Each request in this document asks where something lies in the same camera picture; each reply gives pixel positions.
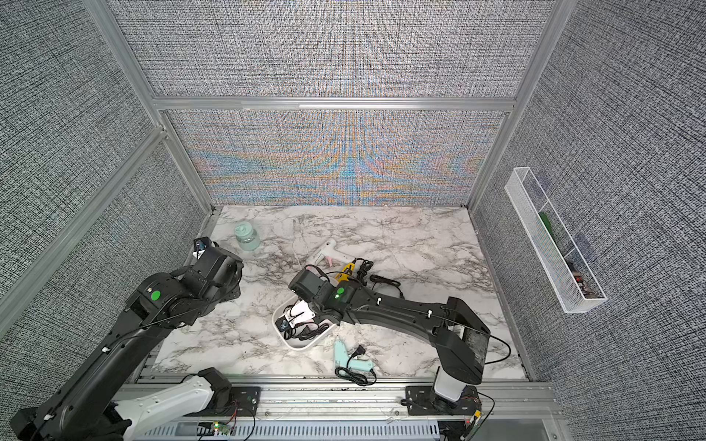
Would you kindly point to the white pink glue gun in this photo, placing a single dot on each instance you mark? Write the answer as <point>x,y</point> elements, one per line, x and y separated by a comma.
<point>327,255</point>

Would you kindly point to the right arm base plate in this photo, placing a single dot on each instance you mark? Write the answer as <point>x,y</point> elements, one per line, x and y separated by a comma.
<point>423,401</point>

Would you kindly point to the yellow black glue gun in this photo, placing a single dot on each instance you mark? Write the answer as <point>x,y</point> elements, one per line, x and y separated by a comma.
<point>357,269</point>

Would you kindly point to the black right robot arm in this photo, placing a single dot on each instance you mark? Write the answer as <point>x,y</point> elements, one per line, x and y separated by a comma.
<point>457,333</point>

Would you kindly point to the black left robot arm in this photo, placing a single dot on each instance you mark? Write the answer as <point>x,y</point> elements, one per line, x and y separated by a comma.
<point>84,408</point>

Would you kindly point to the white storage box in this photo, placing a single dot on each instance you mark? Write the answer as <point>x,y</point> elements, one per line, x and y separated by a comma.
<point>304,335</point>

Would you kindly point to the mint lid clear jar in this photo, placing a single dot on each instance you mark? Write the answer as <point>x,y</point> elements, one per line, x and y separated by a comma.
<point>246,236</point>

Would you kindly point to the white orange glue gun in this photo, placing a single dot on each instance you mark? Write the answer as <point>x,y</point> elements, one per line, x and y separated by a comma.
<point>300,312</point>

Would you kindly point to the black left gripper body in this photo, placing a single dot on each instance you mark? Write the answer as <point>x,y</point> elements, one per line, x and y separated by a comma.
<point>225,295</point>

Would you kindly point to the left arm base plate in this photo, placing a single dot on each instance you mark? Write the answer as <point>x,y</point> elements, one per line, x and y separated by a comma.
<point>237,400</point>

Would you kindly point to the mint green glue gun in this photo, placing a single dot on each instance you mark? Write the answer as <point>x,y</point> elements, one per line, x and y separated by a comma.
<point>349,366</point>

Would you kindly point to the green item in basket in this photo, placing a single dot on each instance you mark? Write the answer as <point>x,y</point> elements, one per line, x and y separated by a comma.
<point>547,223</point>

